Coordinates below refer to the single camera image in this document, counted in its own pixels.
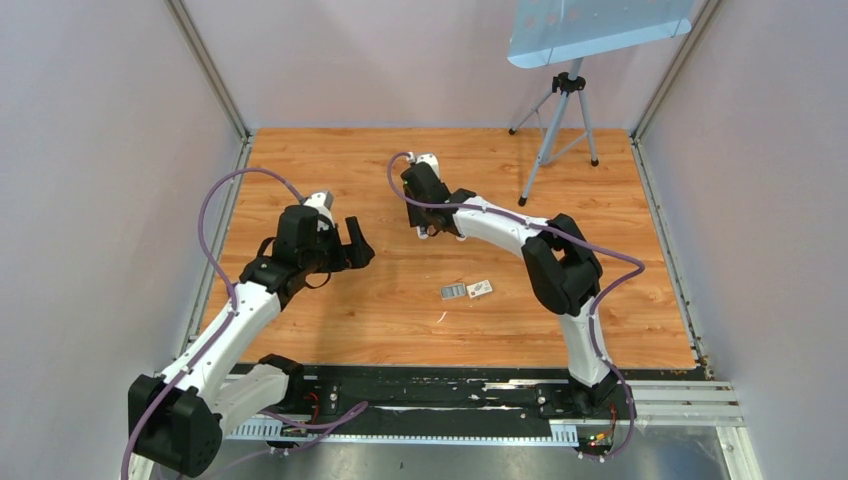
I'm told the grey staple strips tray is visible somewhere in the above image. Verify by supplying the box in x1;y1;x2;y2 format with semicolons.
440;283;467;300

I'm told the white staple box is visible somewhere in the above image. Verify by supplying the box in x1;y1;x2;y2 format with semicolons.
466;280;493;299

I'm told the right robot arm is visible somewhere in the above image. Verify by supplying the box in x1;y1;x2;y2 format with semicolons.
401;159;617;411

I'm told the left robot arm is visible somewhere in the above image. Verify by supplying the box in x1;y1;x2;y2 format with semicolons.
126;201;375;478

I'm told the silver tripod stand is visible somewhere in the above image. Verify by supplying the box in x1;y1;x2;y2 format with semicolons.
507;57;600;207

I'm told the light blue perforated panel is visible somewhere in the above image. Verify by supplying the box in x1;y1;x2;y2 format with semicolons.
507;0;694;69

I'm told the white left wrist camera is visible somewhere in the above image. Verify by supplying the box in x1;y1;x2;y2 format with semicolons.
301;190;335;231

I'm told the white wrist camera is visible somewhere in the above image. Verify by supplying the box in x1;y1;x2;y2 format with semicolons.
407;152;441;178
301;190;335;231

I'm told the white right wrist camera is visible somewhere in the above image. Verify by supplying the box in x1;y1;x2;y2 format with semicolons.
407;152;441;178

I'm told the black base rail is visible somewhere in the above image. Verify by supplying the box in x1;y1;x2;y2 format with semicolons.
225;360;651;458

